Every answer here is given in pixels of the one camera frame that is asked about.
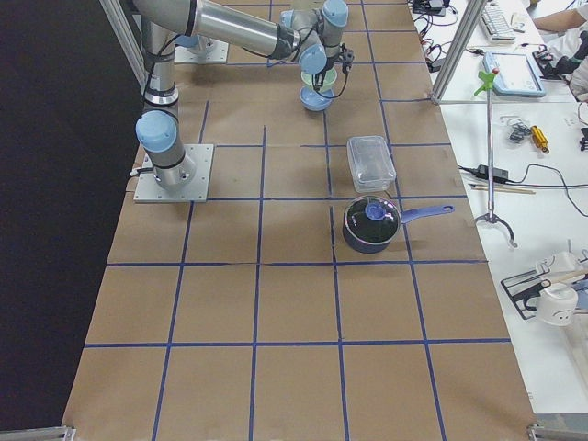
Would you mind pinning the green clamp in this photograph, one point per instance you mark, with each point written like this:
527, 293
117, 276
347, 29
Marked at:
487, 80

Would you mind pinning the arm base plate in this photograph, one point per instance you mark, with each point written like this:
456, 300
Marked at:
202, 51
186, 182

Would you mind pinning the blue teach pendant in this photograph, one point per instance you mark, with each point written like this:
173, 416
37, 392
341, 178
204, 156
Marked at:
517, 74

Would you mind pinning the blue bowl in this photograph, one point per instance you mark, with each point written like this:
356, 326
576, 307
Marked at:
314, 101

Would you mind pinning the black wire stand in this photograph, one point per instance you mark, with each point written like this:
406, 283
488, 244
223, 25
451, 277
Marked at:
524, 291

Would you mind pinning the white round robot toy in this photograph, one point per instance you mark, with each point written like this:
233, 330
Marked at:
561, 278

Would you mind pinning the yellow screwdriver tool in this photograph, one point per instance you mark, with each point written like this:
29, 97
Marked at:
539, 139

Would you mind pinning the clear plastic food container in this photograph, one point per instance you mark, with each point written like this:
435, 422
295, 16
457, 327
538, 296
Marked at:
370, 163

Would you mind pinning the dark blue saucepan with lid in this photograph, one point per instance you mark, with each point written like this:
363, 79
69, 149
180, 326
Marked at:
370, 222

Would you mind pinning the green bowl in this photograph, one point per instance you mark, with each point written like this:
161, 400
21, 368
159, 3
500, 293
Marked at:
325, 81

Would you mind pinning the aluminium frame post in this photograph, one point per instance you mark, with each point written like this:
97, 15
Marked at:
469, 20

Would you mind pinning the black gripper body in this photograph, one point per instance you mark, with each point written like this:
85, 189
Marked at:
319, 78

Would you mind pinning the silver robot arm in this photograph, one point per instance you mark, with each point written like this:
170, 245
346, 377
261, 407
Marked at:
311, 38

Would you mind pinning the black power adapter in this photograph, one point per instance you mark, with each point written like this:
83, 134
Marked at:
498, 175

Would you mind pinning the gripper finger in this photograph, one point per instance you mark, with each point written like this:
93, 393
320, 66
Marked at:
318, 80

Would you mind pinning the white keyboard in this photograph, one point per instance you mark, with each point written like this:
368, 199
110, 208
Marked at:
495, 25

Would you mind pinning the wooden chopsticks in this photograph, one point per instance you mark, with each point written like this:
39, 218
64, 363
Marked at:
501, 189

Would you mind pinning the metal reacher rod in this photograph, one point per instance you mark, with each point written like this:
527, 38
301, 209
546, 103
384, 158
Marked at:
490, 216

